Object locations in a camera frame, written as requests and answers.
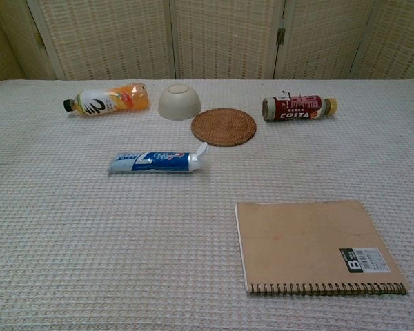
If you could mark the round woven rattan coaster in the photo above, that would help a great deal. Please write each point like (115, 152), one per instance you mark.
(224, 127)

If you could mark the blue white toothpaste tube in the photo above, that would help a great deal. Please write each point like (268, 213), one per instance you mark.
(152, 162)

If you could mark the woven folding screen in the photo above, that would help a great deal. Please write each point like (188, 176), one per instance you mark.
(107, 34)

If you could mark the white waffle tablecloth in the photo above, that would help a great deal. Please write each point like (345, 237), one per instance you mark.
(89, 241)

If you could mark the cream ceramic bowl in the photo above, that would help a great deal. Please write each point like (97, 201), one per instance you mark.
(179, 103)

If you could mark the red Costa coffee bottle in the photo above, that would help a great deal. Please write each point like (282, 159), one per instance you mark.
(296, 108)

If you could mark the brass screen hinge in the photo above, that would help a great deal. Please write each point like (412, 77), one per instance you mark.
(280, 36)
(39, 38)

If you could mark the kraft spiral notebook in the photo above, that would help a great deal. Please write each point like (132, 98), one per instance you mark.
(296, 241)

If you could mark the orange juice bottle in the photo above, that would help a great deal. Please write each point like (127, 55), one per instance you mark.
(107, 101)

